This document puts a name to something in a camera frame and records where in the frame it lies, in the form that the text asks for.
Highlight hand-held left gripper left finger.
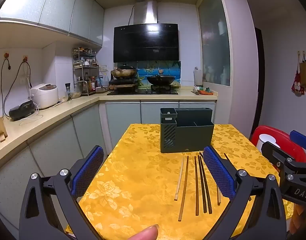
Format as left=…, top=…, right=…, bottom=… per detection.
left=19, top=145, right=104, bottom=240

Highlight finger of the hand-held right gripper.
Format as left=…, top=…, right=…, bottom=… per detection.
left=261, top=141, right=296, bottom=173
left=290, top=130, right=306, bottom=152

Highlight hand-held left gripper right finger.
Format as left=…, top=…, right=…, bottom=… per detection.
left=203, top=146, right=287, bottom=240

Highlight reddish brown chopstick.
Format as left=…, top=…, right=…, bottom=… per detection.
left=194, top=156, right=199, bottom=216

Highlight dark green utensil holder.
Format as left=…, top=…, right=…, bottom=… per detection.
left=160, top=107, right=215, bottom=153

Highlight person's left hand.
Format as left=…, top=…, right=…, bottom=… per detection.
left=130, top=224, right=160, bottom=240

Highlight red plastic stool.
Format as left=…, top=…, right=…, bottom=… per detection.
left=250, top=125, right=306, bottom=164

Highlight white plastic cup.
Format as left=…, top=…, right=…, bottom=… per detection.
left=257, top=134, right=281, bottom=153

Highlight yellow floral tablecloth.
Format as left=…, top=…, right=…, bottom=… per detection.
left=65, top=123, right=295, bottom=240

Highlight red floral hanging bag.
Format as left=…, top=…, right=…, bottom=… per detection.
left=291, top=55, right=305, bottom=96

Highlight brown hanging bag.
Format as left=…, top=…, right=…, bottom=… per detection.
left=299, top=55, right=306, bottom=88

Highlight white rice cooker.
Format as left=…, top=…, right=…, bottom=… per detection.
left=30, top=83, right=59, bottom=109

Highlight black countertop appliance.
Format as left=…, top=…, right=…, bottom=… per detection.
left=9, top=100, right=35, bottom=121

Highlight black induction cooker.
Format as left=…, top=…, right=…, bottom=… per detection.
left=108, top=78, right=138, bottom=90

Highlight black glass gas stove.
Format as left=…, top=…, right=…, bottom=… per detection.
left=107, top=85, right=179, bottom=95

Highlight white plastic bottle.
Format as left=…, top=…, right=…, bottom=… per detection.
left=193, top=67, right=203, bottom=87

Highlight metal spice rack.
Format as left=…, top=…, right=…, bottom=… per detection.
left=72, top=47, right=99, bottom=96

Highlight golden lidded pan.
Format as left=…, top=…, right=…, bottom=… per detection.
left=111, top=64, right=138, bottom=78

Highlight black wok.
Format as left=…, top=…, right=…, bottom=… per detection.
left=146, top=70, right=176, bottom=86

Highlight blue printed backsplash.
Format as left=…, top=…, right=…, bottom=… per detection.
left=115, top=60, right=181, bottom=88

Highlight frosted glass window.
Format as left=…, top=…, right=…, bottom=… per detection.
left=198, top=0, right=231, bottom=87

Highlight black glass range hood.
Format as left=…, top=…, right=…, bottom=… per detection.
left=113, top=23, right=180, bottom=63

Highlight steel hood chimney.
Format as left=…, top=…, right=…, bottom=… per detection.
left=133, top=0, right=158, bottom=25

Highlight black power cable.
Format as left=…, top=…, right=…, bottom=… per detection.
left=1, top=55, right=13, bottom=118
left=4, top=60, right=33, bottom=105

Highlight black hood cable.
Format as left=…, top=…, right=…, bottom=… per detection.
left=128, top=4, right=136, bottom=26

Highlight pale green wall cabinets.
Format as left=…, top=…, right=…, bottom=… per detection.
left=0, top=0, right=104, bottom=47

